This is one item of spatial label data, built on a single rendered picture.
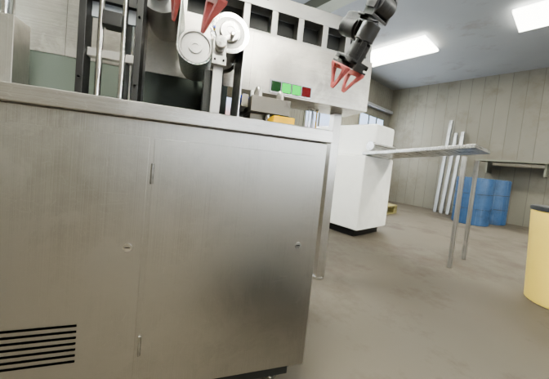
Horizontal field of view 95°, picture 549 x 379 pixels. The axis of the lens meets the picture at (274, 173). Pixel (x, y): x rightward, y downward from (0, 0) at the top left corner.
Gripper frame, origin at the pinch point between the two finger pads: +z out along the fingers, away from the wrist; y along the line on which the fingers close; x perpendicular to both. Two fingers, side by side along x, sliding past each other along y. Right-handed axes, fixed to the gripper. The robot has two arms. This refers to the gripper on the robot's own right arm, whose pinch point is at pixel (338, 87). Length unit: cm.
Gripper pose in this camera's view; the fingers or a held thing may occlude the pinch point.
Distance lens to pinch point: 89.9
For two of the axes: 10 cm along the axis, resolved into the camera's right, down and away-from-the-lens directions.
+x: 5.0, 5.8, -6.4
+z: -4.0, 8.1, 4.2
